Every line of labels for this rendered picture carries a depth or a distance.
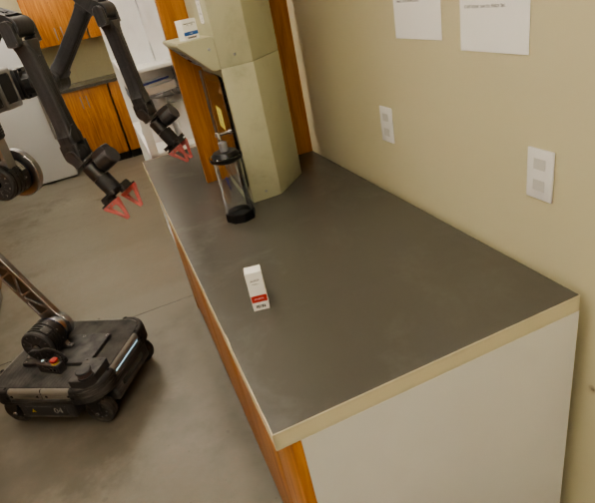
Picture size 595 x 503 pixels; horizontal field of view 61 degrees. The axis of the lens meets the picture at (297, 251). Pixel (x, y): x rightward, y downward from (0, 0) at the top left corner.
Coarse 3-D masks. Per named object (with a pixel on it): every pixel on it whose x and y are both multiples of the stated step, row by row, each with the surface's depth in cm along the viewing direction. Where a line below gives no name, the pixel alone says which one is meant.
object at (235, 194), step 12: (216, 168) 162; (228, 168) 160; (240, 168) 163; (228, 180) 162; (240, 180) 164; (228, 192) 164; (240, 192) 165; (228, 204) 167; (240, 204) 166; (252, 204) 171
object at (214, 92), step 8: (208, 72) 176; (208, 80) 179; (216, 80) 167; (208, 88) 184; (216, 88) 171; (208, 96) 190; (216, 96) 176; (224, 96) 165; (216, 104) 180; (224, 104) 168; (216, 112) 185; (224, 112) 172; (216, 120) 191; (224, 120) 177; (216, 128) 196; (232, 128) 170; (224, 136) 186; (232, 136) 173; (232, 144) 178
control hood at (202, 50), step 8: (168, 40) 178; (176, 40) 171; (192, 40) 157; (200, 40) 155; (208, 40) 156; (176, 48) 160; (184, 48) 154; (192, 48) 155; (200, 48) 156; (208, 48) 157; (192, 56) 156; (200, 56) 157; (208, 56) 158; (216, 56) 159; (200, 64) 166; (208, 64) 159; (216, 64) 160
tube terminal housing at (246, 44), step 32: (192, 0) 166; (224, 0) 153; (256, 0) 164; (224, 32) 157; (256, 32) 164; (224, 64) 161; (256, 64) 165; (256, 96) 168; (256, 128) 172; (288, 128) 188; (256, 160) 177; (288, 160) 189; (256, 192) 182
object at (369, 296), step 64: (192, 192) 206; (320, 192) 180; (384, 192) 170; (192, 256) 154; (256, 256) 146; (320, 256) 139; (384, 256) 133; (448, 256) 127; (256, 320) 119; (320, 320) 114; (384, 320) 110; (448, 320) 106; (512, 320) 102; (256, 384) 100; (320, 384) 96; (384, 384) 93
